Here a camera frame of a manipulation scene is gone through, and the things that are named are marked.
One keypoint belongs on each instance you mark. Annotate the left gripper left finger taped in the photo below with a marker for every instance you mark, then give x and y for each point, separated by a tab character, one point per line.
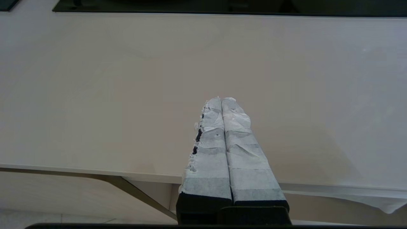
208	165

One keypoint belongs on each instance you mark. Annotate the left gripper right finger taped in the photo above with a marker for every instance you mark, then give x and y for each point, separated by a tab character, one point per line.
248	171

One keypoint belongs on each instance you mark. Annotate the metal counter support brace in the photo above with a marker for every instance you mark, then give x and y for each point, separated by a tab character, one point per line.
133	190

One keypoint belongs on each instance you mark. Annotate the black glass cooktop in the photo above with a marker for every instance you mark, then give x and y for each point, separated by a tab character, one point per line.
222	7
8	3

